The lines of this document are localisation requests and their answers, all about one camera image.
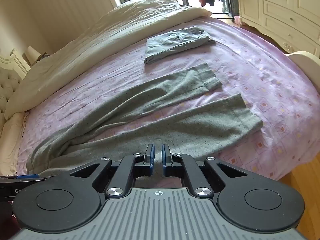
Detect grey heathered pants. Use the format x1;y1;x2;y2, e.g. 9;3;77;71
26;63;263;176

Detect bedside lamp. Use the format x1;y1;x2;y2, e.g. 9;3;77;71
24;46;41;66

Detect cream bed footboard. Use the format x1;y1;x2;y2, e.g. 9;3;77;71
286;51;320;92

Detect purple patterned bed sheet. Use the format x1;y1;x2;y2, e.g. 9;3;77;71
17;18;319;180

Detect cream pillow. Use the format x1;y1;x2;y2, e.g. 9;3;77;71
0;113;28;176

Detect folded grey-green pants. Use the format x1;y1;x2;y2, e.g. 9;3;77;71
144;26;215;64

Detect cream wardrobe with drawers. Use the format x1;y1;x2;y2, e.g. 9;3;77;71
238;0;319;57

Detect tufted cream headboard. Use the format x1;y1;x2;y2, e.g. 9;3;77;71
0;49;30;131

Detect cream duvet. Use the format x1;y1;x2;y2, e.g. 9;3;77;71
1;0;212;121

